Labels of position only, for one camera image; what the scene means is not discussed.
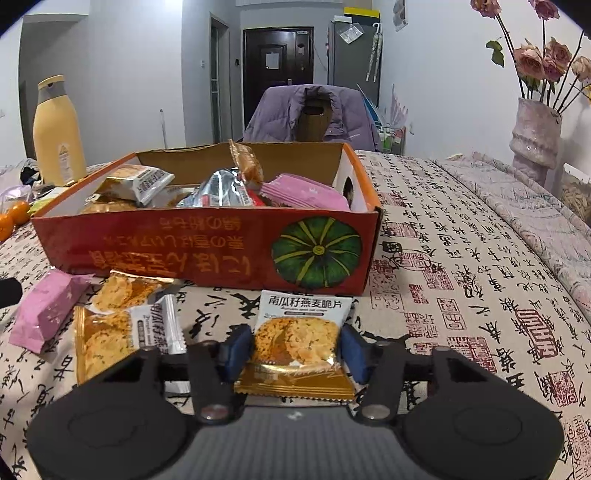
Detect red cardboard box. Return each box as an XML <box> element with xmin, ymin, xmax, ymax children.
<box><xmin>30</xmin><ymin>141</ymin><xmax>383</xmax><ymax>297</ymax></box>

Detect gold cracker packet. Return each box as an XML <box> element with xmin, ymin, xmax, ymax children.
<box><xmin>90</xmin><ymin>271</ymin><xmax>175</xmax><ymax>315</ymax></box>
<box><xmin>228</xmin><ymin>140</ymin><xmax>265</xmax><ymax>186</ymax></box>
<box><xmin>81</xmin><ymin>194</ymin><xmax>139</xmax><ymax>214</ymax></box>
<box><xmin>95</xmin><ymin>165</ymin><xmax>175</xmax><ymax>207</ymax></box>
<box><xmin>74</xmin><ymin>294</ymin><xmax>188</xmax><ymax>386</ymax></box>
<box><xmin>233</xmin><ymin>290</ymin><xmax>356</xmax><ymax>400</ymax></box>

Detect dark entrance door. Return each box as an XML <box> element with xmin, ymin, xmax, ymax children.
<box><xmin>243</xmin><ymin>28</ymin><xmax>316</xmax><ymax>139</ymax></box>

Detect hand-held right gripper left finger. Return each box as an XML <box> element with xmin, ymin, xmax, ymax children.
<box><xmin>108</xmin><ymin>324</ymin><xmax>254</xmax><ymax>424</ymax></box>

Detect crumpled plastic bag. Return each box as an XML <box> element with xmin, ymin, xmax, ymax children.
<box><xmin>0</xmin><ymin>185</ymin><xmax>35</xmax><ymax>207</ymax></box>

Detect pink ceramic vase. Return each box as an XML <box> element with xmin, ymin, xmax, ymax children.
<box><xmin>509</xmin><ymin>98</ymin><xmax>563</xmax><ymax>188</ymax></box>

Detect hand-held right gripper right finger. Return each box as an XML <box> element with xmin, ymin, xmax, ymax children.
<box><xmin>339</xmin><ymin>325</ymin><xmax>483</xmax><ymax>424</ymax></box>

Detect dried pink roses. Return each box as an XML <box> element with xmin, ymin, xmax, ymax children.
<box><xmin>471</xmin><ymin>0</ymin><xmax>591</xmax><ymax>114</ymax></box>

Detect yellow and black box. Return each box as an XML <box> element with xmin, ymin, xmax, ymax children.
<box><xmin>344</xmin><ymin>7</ymin><xmax>382</xmax><ymax>22</ymax></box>

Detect grey cloth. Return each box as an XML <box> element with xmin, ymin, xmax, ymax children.
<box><xmin>18</xmin><ymin>159</ymin><xmax>40</xmax><ymax>185</ymax></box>

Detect grey interior door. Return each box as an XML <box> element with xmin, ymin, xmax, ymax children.
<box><xmin>210</xmin><ymin>13</ymin><xmax>232</xmax><ymax>145</ymax></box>

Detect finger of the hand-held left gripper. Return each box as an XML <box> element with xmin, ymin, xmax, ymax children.
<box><xmin>0</xmin><ymin>278</ymin><xmax>23</xmax><ymax>310</ymax></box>

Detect purple padded jacket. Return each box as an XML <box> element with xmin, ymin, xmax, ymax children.
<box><xmin>243</xmin><ymin>84</ymin><xmax>382</xmax><ymax>151</ymax></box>

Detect grey refrigerator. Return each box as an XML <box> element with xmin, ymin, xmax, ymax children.
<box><xmin>329</xmin><ymin>17</ymin><xmax>384</xmax><ymax>117</ymax></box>

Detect pink starred snack packet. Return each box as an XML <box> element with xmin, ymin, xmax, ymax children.
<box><xmin>8</xmin><ymin>270</ymin><xmax>95</xmax><ymax>354</ymax></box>

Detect yellow bottle with grey collar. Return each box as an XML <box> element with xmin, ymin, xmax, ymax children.
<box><xmin>32</xmin><ymin>75</ymin><xmax>88</xmax><ymax>186</ymax></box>

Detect wooden chair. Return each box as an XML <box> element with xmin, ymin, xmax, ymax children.
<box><xmin>298</xmin><ymin>98</ymin><xmax>333</xmax><ymax>144</ymax></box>

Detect hanging white umbrella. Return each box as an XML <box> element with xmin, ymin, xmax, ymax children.
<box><xmin>367</xmin><ymin>23</ymin><xmax>384</xmax><ymax>82</ymax></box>

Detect clear storage jar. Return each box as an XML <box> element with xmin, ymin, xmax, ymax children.
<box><xmin>560</xmin><ymin>164</ymin><xmax>591</xmax><ymax>214</ymax></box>

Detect silver red snack packet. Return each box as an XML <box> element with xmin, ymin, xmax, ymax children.
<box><xmin>175</xmin><ymin>169</ymin><xmax>267</xmax><ymax>208</ymax></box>

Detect folded patterned quilt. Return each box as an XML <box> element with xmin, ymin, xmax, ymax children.
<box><xmin>436</xmin><ymin>151</ymin><xmax>591</xmax><ymax>320</ymax></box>

